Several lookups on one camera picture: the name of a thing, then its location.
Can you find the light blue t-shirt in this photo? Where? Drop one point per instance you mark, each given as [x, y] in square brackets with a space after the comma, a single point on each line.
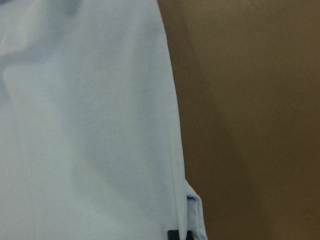
[90, 137]

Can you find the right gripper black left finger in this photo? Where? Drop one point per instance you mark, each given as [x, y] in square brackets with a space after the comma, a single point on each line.
[173, 235]

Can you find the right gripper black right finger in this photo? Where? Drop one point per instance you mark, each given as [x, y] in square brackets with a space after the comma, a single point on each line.
[189, 235]

